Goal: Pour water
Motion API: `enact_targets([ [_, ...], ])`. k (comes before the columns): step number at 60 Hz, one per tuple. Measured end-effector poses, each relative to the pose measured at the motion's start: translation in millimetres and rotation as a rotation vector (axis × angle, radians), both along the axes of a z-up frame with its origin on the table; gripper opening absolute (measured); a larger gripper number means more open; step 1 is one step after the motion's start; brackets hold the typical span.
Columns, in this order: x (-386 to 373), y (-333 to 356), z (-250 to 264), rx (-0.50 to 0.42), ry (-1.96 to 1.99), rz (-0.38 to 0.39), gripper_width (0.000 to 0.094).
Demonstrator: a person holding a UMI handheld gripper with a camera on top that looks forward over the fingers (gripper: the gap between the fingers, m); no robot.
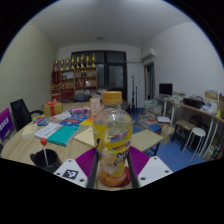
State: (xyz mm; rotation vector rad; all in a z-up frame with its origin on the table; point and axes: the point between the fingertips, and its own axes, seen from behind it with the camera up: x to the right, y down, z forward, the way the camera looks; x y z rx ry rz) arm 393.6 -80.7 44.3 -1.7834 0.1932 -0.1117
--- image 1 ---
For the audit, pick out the black office chair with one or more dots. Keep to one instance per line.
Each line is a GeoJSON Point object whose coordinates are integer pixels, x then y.
{"type": "Point", "coordinates": [20, 111]}

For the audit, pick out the brown wooden stool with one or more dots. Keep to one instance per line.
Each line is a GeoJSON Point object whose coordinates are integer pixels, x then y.
{"type": "Point", "coordinates": [184, 125]}

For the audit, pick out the blue printed book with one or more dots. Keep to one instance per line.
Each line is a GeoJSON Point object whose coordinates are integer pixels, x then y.
{"type": "Point", "coordinates": [71, 120]}

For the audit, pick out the white wall air conditioner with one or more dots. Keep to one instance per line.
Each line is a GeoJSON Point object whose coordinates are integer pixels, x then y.
{"type": "Point", "coordinates": [149, 54]}

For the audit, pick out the yellow gift box, red ribbon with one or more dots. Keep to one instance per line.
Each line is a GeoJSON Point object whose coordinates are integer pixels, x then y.
{"type": "Point", "coordinates": [53, 109]}

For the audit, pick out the pink packet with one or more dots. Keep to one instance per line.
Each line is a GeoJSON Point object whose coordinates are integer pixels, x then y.
{"type": "Point", "coordinates": [80, 110]}

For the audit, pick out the red-balled stirring stick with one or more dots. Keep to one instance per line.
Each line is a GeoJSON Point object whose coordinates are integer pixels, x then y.
{"type": "Point", "coordinates": [43, 141]}

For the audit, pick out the small upright cardboard box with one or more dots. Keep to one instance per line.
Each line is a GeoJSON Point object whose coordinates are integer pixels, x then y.
{"type": "Point", "coordinates": [95, 106]}

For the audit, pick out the cluttered wooden side desk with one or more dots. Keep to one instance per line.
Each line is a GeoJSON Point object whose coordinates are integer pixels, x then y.
{"type": "Point", "coordinates": [196, 110]}

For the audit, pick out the black framed glass door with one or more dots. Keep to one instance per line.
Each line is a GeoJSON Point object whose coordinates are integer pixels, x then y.
{"type": "Point", "coordinates": [115, 75]}

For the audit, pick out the pale yellow notepad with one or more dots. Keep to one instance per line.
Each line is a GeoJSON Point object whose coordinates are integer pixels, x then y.
{"type": "Point", "coordinates": [29, 130]}

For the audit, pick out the black tripod stand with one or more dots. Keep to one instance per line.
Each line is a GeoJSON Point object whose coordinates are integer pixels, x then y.
{"type": "Point", "coordinates": [133, 90]}

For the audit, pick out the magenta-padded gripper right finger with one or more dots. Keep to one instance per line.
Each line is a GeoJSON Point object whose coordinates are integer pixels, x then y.
{"type": "Point", "coordinates": [151, 170]}

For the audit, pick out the orange book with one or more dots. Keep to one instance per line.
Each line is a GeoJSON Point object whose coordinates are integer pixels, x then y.
{"type": "Point", "coordinates": [88, 121]}

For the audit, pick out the teal book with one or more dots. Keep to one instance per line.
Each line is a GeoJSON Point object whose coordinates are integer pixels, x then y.
{"type": "Point", "coordinates": [63, 135]}

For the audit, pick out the purple sign on stand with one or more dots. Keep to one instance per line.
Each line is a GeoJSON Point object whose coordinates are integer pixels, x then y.
{"type": "Point", "coordinates": [5, 124]}

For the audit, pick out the white notebook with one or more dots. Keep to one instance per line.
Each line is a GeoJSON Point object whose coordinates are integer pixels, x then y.
{"type": "Point", "coordinates": [48, 130]}

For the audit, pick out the yellow paper envelope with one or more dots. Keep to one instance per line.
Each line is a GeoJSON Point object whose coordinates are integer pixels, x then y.
{"type": "Point", "coordinates": [86, 136]}

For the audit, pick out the black mug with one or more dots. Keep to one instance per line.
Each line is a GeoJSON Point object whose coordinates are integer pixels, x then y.
{"type": "Point", "coordinates": [38, 160]}

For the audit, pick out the computer monitor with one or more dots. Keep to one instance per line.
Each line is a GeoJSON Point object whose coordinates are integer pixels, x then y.
{"type": "Point", "coordinates": [165, 89]}

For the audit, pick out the wooden shelf unit with trophies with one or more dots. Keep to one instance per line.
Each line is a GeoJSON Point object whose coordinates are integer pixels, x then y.
{"type": "Point", "coordinates": [73, 81]}

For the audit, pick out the yellow-labelled drink bottle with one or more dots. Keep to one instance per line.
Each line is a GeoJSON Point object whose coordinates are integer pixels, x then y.
{"type": "Point", "coordinates": [112, 140]}

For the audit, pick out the white round stool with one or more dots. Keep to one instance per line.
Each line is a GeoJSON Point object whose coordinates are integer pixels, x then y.
{"type": "Point", "coordinates": [199, 131]}

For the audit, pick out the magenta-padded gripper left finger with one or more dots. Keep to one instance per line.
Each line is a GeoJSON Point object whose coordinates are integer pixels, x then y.
{"type": "Point", "coordinates": [75, 171]}

